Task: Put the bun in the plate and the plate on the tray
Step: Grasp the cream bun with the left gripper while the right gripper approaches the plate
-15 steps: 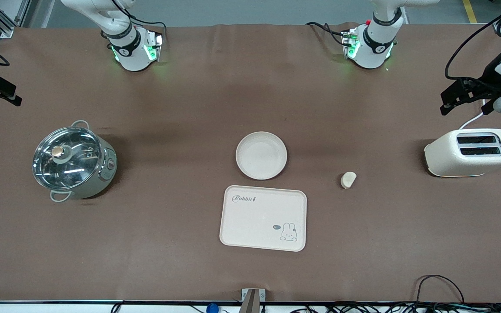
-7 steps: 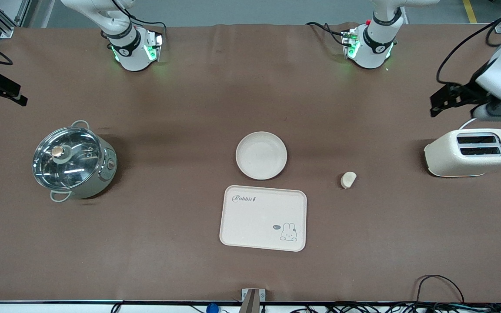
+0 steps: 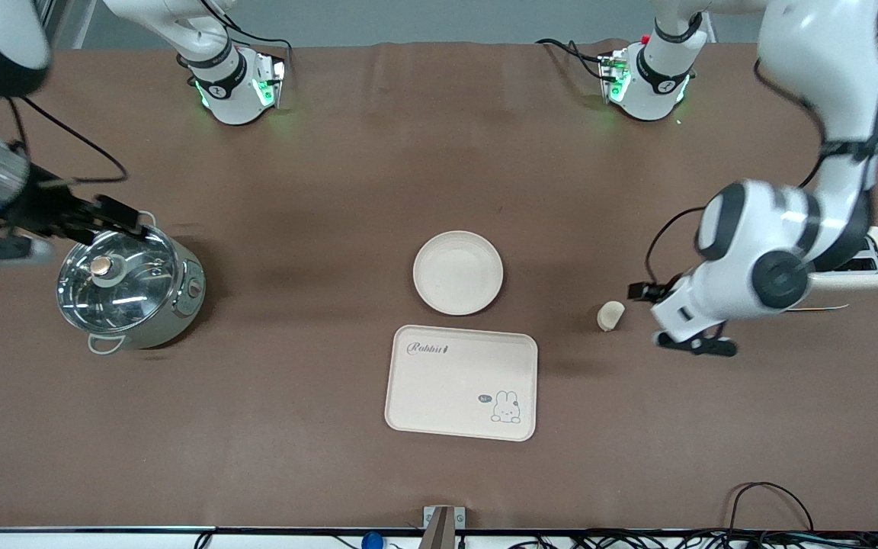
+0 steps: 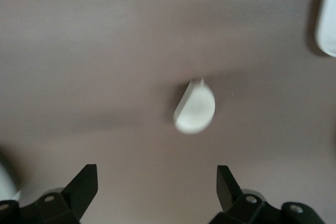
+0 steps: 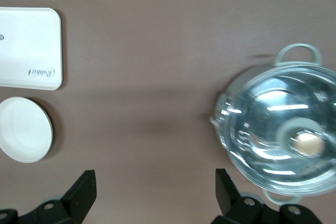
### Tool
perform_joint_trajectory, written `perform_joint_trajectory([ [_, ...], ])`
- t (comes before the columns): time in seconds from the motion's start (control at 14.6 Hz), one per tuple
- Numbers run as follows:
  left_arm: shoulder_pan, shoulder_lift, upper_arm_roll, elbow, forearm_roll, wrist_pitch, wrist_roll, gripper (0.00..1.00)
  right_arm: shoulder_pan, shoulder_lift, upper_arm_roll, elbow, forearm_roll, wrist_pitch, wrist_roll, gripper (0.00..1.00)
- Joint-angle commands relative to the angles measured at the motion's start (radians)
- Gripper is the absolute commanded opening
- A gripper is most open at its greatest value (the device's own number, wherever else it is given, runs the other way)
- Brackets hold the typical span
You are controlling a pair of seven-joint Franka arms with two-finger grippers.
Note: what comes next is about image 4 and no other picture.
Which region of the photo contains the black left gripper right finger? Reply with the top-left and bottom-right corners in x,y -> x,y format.
209,165 -> 283,224

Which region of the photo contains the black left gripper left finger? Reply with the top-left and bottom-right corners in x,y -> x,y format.
19,164 -> 99,224

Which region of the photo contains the white half-round steamed bun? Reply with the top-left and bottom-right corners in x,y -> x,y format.
173,78 -> 216,135

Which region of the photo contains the cream rabbit-print serving tray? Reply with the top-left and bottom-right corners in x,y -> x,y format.
314,0 -> 336,58

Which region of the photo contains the cream two-slot toaster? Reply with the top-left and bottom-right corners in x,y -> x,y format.
0,153 -> 22,201

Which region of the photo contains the brown table cover mat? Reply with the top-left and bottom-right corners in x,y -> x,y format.
0,0 -> 336,224

